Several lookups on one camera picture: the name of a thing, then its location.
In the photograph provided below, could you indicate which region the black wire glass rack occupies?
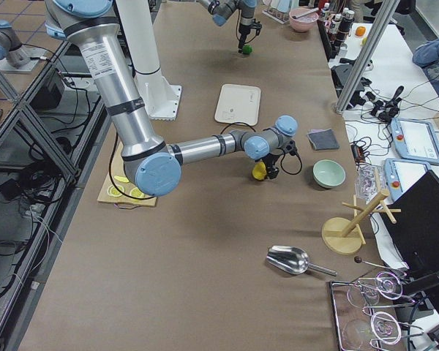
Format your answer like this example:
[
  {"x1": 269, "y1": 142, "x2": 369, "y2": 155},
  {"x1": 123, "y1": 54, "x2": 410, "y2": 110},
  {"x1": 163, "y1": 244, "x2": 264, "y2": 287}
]
[{"x1": 329, "y1": 268, "x2": 434, "y2": 350}]

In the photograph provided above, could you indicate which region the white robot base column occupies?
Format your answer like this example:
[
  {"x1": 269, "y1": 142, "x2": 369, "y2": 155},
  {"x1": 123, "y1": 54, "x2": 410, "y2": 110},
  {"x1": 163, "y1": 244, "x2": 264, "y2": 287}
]
[{"x1": 116, "y1": 0, "x2": 182, "y2": 121}]

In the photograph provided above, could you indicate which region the lemon slice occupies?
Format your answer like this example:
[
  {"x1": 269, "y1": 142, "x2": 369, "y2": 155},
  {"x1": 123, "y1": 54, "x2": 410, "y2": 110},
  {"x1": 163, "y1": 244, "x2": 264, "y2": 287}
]
[
  {"x1": 129, "y1": 187, "x2": 145, "y2": 200},
  {"x1": 106, "y1": 185, "x2": 124, "y2": 197}
]

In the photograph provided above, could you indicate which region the green lime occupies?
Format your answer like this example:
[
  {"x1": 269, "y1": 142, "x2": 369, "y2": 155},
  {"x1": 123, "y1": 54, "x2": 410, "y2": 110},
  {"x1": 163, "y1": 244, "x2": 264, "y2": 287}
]
[{"x1": 241, "y1": 45, "x2": 252, "y2": 55}]

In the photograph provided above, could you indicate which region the orange fruit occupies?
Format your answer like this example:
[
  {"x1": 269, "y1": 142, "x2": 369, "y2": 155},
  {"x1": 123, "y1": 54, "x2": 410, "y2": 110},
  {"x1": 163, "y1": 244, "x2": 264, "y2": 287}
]
[{"x1": 355, "y1": 26, "x2": 366, "y2": 37}]

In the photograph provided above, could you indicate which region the aluminium frame post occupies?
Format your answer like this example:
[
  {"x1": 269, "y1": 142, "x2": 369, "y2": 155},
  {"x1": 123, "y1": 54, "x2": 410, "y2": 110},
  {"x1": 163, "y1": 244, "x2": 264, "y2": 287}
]
[{"x1": 334, "y1": 0, "x2": 399, "y2": 115}]

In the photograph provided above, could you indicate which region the yellow lemon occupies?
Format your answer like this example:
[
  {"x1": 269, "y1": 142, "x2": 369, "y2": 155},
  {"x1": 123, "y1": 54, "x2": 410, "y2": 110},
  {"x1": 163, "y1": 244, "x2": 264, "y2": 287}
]
[{"x1": 252, "y1": 162, "x2": 267, "y2": 181}]

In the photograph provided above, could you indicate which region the white rabbit tray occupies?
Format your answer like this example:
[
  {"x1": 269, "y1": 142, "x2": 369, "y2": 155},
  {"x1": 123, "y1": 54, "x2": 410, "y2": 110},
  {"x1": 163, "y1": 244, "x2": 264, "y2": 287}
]
[{"x1": 214, "y1": 83, "x2": 261, "y2": 126}]

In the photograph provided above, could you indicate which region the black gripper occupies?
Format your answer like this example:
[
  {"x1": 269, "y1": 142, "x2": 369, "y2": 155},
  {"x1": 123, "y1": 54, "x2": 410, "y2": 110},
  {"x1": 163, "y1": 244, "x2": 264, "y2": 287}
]
[
  {"x1": 263, "y1": 154, "x2": 280, "y2": 179},
  {"x1": 238, "y1": 24, "x2": 249, "y2": 53}
]

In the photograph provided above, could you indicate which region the clear plastic box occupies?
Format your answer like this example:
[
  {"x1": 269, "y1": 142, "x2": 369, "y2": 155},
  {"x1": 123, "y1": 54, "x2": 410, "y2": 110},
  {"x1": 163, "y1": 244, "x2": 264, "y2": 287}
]
[{"x1": 355, "y1": 165, "x2": 384, "y2": 202}]

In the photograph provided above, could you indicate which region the metal scoop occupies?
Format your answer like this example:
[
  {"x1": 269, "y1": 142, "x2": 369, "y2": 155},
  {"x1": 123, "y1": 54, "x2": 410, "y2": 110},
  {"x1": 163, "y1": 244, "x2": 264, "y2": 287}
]
[{"x1": 266, "y1": 245, "x2": 337, "y2": 276}]

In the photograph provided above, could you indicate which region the pink bowl with ice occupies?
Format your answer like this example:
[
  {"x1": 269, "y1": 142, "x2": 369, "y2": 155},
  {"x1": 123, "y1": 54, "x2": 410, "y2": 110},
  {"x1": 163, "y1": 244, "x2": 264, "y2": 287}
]
[{"x1": 289, "y1": 7, "x2": 319, "y2": 33}]

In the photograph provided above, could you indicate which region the black monitor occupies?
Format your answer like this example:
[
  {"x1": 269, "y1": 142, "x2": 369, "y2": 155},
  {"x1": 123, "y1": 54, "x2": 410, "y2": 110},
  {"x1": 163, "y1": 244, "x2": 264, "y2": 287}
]
[{"x1": 387, "y1": 170, "x2": 439, "y2": 273}]

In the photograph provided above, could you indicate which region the mint green bowl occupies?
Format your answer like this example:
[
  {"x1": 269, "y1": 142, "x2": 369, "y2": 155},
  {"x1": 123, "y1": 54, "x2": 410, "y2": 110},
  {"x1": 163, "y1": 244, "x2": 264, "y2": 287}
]
[{"x1": 312, "y1": 159, "x2": 346, "y2": 189}]

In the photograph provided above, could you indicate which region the wooden mug tree stand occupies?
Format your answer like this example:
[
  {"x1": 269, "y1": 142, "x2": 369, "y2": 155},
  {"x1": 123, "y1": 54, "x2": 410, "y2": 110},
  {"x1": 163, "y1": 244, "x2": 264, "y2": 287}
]
[{"x1": 321, "y1": 189, "x2": 402, "y2": 255}]

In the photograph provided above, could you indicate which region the blue teach pendant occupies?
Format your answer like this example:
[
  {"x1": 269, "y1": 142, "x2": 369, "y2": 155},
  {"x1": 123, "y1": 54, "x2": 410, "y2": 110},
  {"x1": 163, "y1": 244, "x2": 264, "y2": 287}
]
[
  {"x1": 383, "y1": 158, "x2": 432, "y2": 202},
  {"x1": 390, "y1": 118, "x2": 439, "y2": 165}
]

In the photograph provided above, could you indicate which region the grey folded cloth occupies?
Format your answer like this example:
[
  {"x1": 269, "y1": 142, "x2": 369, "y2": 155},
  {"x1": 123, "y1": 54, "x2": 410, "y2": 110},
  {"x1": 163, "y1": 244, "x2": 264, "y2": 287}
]
[{"x1": 307, "y1": 129, "x2": 339, "y2": 151}]

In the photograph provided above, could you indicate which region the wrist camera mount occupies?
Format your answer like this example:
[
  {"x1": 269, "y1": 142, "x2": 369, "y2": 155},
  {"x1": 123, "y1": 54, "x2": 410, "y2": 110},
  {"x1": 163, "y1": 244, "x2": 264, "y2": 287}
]
[
  {"x1": 282, "y1": 140, "x2": 299, "y2": 156},
  {"x1": 249, "y1": 19, "x2": 262, "y2": 36}
]

